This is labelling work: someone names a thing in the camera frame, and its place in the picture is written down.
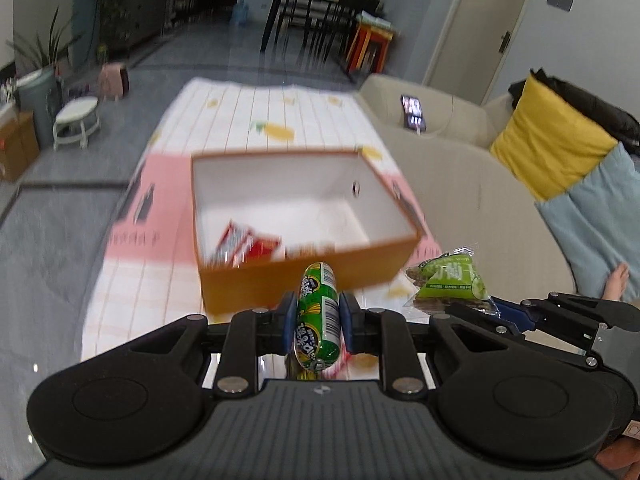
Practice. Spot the white step stool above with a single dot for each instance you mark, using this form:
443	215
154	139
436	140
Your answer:
77	115

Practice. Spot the folded cloths on stool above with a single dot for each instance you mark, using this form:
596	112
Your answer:
375	21

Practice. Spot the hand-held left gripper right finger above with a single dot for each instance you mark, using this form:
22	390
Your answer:
348	325

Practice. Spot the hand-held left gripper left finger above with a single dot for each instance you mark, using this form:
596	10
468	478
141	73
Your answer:
287	321

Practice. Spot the yellow pillow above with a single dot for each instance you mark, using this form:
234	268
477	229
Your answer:
550	140

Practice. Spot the pink small stool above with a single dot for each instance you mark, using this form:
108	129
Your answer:
114	80

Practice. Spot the light blue pillow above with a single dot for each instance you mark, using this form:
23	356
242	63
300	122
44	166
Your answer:
590	220

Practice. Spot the dark jacket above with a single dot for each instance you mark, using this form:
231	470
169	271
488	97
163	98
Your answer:
590	105

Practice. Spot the white door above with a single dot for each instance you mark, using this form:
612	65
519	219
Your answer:
480	25

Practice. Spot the orange cardboard box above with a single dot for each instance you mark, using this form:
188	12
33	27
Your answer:
250	285

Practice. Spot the grey trash bin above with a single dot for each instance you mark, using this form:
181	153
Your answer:
40	105

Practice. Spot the person's foot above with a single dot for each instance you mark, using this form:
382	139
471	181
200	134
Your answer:
617	280

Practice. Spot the spiky potted plant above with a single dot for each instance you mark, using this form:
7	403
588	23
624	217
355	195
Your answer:
42	47

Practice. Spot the grey wall switch panel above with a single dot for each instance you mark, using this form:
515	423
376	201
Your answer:
560	1

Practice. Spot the red and white snack packet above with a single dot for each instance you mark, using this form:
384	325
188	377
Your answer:
231	242

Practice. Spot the green snack packet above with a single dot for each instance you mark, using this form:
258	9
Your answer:
450	275

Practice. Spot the green sausage snack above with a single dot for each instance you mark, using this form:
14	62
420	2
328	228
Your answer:
317	310

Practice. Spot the smartphone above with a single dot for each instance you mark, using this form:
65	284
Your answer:
414	110

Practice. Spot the black dining chairs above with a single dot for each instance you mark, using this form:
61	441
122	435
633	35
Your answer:
345	20

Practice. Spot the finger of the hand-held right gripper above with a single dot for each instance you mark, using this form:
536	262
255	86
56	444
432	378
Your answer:
540	342
565	310

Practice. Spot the fruit print checked tablecloth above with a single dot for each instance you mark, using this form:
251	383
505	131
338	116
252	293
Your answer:
300	115

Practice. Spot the beige sofa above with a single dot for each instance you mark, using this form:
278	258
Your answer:
475	185

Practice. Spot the orange stool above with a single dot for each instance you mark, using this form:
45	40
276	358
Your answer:
370	45

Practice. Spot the blue water bottle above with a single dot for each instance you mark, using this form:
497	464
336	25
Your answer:
240	14

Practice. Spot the dark grey cabinet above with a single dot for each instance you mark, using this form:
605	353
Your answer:
142	5

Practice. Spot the brown cardboard carton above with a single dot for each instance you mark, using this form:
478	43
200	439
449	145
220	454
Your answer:
17	147

